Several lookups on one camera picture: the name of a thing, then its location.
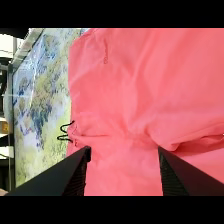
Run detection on pink shorts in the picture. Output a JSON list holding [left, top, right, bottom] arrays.
[[56, 28, 224, 197]]

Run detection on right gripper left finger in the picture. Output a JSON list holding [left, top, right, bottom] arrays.
[[4, 145, 92, 197]]

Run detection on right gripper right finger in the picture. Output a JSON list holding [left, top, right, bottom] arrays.
[[157, 146, 224, 197]]

